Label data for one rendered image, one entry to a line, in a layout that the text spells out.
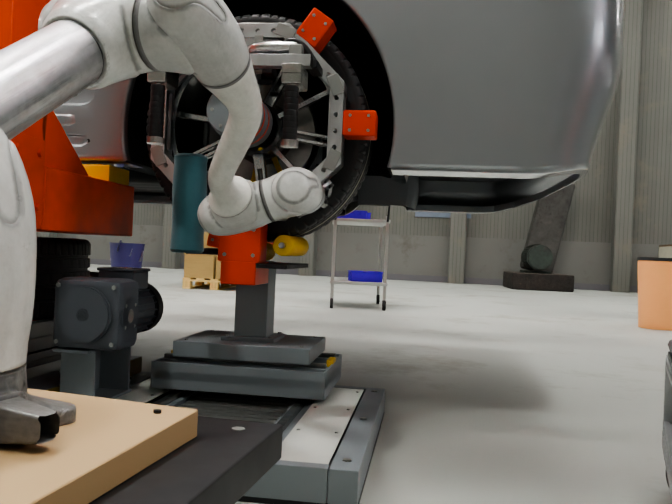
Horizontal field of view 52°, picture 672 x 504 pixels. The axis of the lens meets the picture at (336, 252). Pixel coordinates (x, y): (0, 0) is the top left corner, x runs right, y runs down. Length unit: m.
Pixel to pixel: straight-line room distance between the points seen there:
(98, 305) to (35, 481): 1.22
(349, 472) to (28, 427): 0.87
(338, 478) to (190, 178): 0.86
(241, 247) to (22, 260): 1.29
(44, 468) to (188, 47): 0.71
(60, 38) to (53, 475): 0.68
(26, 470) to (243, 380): 1.41
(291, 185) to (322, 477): 0.61
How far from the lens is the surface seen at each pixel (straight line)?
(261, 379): 1.94
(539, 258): 12.11
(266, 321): 2.05
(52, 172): 1.87
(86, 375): 1.85
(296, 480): 1.40
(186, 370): 1.99
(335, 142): 1.87
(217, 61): 1.13
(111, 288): 1.75
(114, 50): 1.13
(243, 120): 1.29
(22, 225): 0.64
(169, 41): 1.11
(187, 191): 1.82
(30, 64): 1.02
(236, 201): 1.53
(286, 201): 1.50
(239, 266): 1.89
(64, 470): 0.57
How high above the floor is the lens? 0.50
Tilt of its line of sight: level
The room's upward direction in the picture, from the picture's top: 3 degrees clockwise
